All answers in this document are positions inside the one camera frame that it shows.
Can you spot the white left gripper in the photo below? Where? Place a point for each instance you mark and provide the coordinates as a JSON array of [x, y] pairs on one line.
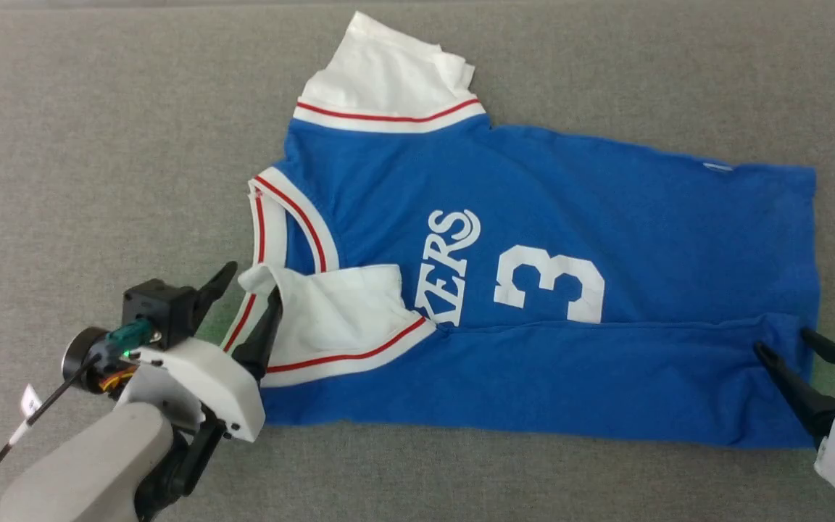
[[207, 384]]

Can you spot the blue white Lakers jersey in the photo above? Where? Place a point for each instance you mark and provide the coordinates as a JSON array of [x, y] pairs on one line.
[[570, 217]]

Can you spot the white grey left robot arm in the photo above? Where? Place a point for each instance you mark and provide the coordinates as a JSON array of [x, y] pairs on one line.
[[84, 471]]

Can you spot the grey fabric sofa surface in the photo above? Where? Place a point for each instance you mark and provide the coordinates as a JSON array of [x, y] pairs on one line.
[[98, 145]]

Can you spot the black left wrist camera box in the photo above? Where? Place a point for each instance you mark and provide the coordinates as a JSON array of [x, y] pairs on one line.
[[156, 304]]

